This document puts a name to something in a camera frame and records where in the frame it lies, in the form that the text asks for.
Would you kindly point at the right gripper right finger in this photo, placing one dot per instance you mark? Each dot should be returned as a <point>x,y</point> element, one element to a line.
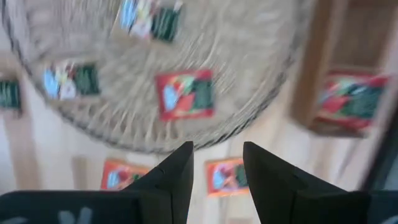
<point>280,202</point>

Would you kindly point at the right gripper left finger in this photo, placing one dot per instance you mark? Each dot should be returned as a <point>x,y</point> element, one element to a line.
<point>161,199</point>

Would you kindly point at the orange tea packet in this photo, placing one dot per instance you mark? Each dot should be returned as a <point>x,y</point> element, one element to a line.
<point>121,175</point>
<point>227,177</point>

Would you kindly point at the beige tea packet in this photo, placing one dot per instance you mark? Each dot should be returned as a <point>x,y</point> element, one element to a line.
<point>71,81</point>
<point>149,21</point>
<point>9,95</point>

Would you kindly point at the wooden compartment box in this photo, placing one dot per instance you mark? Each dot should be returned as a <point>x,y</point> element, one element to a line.
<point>306,77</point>

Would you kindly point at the round woven placemat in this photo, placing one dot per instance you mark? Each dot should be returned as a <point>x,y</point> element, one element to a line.
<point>217,40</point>

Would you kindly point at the black aluminium table frame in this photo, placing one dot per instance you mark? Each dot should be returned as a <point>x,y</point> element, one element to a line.
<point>384,161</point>

